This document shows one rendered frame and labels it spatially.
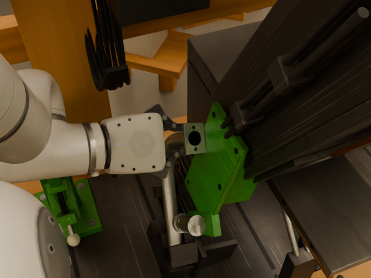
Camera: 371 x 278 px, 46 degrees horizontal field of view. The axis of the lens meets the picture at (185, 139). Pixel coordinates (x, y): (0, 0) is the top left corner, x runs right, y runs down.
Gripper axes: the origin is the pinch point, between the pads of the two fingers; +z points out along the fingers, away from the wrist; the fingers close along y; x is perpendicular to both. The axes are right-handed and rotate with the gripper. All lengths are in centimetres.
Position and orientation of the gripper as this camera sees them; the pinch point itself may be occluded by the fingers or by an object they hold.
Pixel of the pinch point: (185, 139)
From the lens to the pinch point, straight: 79.0
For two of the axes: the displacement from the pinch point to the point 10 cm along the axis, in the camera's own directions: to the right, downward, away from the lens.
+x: -4.3, 0.2, 9.0
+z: 9.0, -0.9, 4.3
